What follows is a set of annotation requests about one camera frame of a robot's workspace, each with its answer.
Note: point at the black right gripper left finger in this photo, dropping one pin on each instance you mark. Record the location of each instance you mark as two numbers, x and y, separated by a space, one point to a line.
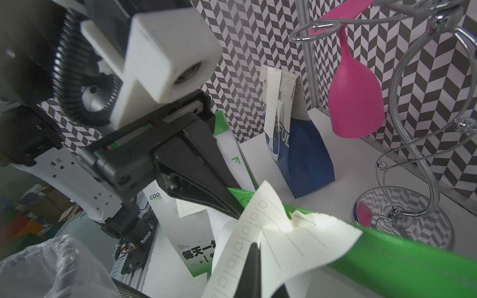
249 285

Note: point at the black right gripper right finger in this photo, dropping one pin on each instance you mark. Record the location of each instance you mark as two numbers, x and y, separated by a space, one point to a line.
281 292

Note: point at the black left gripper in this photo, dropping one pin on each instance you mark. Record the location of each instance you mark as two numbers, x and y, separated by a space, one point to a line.
124 159

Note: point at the white paper receipt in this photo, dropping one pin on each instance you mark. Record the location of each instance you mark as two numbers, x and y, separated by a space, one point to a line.
291 243

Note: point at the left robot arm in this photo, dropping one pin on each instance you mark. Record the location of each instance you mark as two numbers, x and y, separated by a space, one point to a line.
100 99

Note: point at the blue paper bag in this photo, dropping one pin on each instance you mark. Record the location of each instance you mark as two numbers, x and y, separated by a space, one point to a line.
293 140

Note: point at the pink plastic wine glass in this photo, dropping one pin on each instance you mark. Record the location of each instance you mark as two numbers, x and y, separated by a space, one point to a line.
355 98

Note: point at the trash bin with plastic liner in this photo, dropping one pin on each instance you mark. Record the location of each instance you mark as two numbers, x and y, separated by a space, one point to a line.
61 267

